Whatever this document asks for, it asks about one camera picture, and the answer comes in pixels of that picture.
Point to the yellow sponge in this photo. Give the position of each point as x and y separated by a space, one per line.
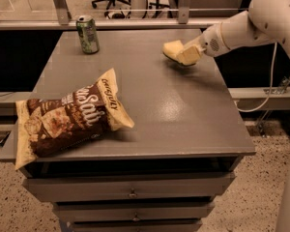
171 49

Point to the brown chips bag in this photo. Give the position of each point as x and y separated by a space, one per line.
46 127

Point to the green soda can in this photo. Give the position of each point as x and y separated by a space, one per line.
87 34

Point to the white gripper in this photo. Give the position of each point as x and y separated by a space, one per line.
210 43

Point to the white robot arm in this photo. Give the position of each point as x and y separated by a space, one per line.
265 22

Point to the grey drawer cabinet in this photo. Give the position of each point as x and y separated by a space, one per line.
163 174

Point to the metal railing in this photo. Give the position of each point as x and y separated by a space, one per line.
140 14

